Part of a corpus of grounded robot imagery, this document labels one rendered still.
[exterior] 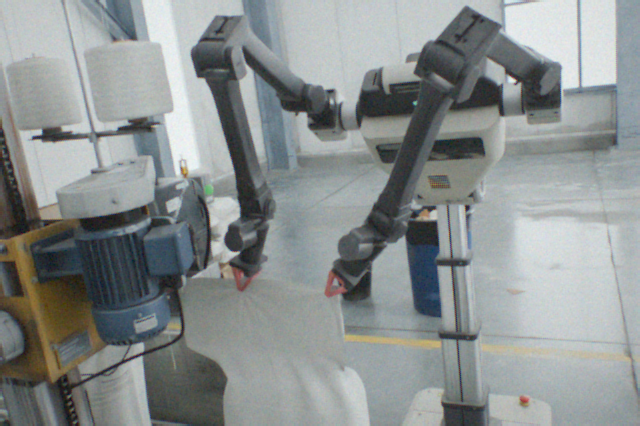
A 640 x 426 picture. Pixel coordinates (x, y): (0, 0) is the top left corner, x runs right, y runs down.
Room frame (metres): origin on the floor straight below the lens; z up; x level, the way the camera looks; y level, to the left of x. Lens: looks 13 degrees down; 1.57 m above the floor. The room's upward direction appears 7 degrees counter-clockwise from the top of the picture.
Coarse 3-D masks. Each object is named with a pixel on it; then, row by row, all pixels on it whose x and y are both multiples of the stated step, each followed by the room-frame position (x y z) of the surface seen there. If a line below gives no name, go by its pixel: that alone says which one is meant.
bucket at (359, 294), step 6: (372, 264) 3.81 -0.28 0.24; (372, 270) 3.84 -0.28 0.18; (366, 276) 3.77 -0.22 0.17; (360, 282) 3.75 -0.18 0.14; (366, 282) 3.77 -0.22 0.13; (354, 288) 3.75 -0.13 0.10; (360, 288) 3.75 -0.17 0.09; (366, 288) 3.78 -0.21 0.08; (342, 294) 3.83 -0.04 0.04; (348, 294) 3.77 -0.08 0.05; (354, 294) 3.76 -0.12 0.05; (360, 294) 3.76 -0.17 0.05; (366, 294) 3.78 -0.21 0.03; (354, 300) 3.77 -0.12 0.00
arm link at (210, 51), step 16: (224, 16) 1.30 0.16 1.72; (240, 16) 1.28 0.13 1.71; (208, 32) 1.27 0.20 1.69; (224, 32) 1.25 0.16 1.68; (240, 32) 1.27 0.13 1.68; (208, 48) 1.24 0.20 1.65; (224, 48) 1.22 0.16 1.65; (256, 48) 1.35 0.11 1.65; (208, 64) 1.24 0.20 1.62; (224, 64) 1.22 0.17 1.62; (256, 64) 1.37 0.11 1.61; (272, 64) 1.41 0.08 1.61; (272, 80) 1.44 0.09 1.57; (288, 80) 1.47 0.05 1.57; (288, 96) 1.51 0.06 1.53; (304, 96) 1.51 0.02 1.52; (320, 96) 1.57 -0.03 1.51; (320, 112) 1.57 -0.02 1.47
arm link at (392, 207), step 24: (432, 72) 1.10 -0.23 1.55; (432, 96) 1.06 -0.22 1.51; (456, 96) 1.03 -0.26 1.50; (432, 120) 1.08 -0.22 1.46; (408, 144) 1.12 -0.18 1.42; (432, 144) 1.13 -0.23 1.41; (408, 168) 1.13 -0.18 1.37; (384, 192) 1.19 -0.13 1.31; (408, 192) 1.17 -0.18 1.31; (384, 216) 1.21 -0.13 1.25; (408, 216) 1.21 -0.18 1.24
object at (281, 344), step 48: (192, 288) 1.49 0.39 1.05; (288, 288) 1.35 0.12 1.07; (336, 288) 1.28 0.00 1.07; (192, 336) 1.49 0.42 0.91; (240, 336) 1.44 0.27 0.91; (288, 336) 1.36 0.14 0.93; (336, 336) 1.29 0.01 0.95; (240, 384) 1.37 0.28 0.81; (288, 384) 1.32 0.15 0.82; (336, 384) 1.28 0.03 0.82
